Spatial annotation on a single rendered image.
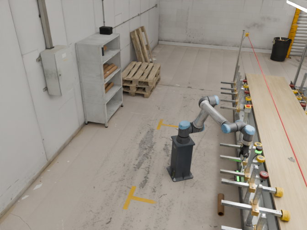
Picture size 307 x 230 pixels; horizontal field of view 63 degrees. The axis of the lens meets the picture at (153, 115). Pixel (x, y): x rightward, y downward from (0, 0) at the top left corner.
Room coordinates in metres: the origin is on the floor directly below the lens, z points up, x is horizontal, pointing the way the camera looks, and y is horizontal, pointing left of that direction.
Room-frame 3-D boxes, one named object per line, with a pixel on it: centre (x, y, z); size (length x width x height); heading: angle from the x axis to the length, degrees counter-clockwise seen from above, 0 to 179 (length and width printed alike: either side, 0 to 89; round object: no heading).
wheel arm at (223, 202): (1.40, -0.83, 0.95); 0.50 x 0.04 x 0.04; 77
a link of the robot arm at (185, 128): (2.81, -0.42, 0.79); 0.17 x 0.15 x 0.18; 108
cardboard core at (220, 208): (2.21, -0.89, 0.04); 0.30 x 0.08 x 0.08; 167
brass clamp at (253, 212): (1.41, -0.84, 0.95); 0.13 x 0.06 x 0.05; 167
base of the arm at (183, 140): (2.81, -0.41, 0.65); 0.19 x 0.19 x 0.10
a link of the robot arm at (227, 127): (2.28, -0.63, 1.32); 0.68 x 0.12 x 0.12; 18
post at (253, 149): (1.92, -0.96, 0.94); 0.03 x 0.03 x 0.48; 77
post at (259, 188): (1.43, -0.85, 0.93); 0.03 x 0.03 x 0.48; 77
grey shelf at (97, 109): (4.45, 0.98, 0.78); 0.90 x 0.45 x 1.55; 167
